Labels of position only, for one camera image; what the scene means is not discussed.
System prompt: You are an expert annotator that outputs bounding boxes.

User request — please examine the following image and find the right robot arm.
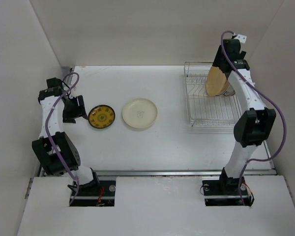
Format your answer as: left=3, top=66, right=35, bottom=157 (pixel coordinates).
left=213, top=38, right=276, bottom=195

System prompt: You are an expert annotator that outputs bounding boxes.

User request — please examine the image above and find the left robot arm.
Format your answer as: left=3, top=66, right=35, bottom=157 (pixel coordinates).
left=31, top=78, right=100, bottom=195

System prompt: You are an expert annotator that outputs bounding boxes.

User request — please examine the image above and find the white patterned plate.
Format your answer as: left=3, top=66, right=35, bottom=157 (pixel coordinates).
left=217, top=83, right=235, bottom=96

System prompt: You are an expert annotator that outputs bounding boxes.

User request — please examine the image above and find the small brown plate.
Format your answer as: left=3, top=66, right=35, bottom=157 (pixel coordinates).
left=88, top=105, right=116, bottom=129

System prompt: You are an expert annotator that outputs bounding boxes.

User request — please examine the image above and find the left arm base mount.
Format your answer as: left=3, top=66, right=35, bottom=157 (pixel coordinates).
left=68, top=180, right=116, bottom=207

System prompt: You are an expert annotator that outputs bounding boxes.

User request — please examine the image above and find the yellow wooden plate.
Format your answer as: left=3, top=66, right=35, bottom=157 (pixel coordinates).
left=206, top=66, right=229, bottom=96

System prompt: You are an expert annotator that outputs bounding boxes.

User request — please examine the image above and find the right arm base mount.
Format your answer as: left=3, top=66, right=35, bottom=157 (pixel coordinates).
left=201, top=179, right=255, bottom=207

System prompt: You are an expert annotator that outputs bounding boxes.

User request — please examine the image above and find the front aluminium rail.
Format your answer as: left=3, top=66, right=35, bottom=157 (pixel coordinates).
left=95, top=169, right=277, bottom=177

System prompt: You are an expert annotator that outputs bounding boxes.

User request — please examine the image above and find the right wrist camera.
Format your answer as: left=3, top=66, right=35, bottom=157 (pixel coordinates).
left=232, top=34, right=247, bottom=44

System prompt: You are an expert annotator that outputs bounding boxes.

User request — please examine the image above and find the cream white plate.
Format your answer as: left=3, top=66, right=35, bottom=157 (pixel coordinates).
left=122, top=98, right=158, bottom=129

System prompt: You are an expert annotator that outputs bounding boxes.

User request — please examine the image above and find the wire dish rack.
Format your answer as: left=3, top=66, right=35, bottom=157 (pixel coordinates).
left=184, top=61, right=241, bottom=132

